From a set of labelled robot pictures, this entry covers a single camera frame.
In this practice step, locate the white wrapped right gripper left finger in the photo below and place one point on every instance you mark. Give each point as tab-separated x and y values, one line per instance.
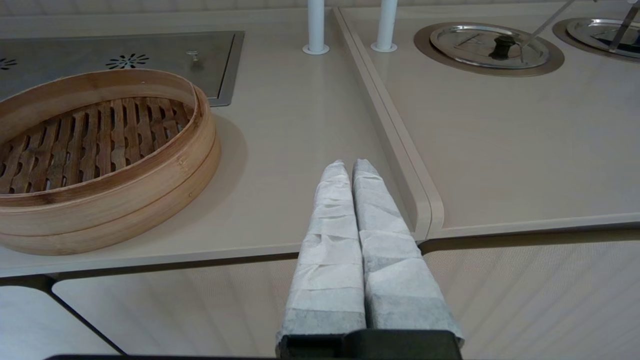
330	270

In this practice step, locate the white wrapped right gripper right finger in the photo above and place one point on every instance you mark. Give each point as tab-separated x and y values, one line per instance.
400	285

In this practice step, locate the single bamboo steamer basket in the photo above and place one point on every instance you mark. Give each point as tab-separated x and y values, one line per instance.
125	200

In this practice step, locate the left round steel pot lid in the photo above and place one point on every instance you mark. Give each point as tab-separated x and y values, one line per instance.
422	47

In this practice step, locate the round steel pot lid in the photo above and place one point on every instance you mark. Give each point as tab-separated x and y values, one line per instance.
465	47
595	32
422	47
559	31

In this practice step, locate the right round steel pot lid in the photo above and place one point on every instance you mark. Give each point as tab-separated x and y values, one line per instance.
559	31

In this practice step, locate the white metal pole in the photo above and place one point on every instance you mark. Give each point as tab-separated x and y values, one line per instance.
316	25
386	22

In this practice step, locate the small steel plate knob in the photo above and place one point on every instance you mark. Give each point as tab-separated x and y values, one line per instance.
193	56

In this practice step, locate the perforated stainless steel plate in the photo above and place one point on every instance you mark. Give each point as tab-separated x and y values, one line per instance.
165	50

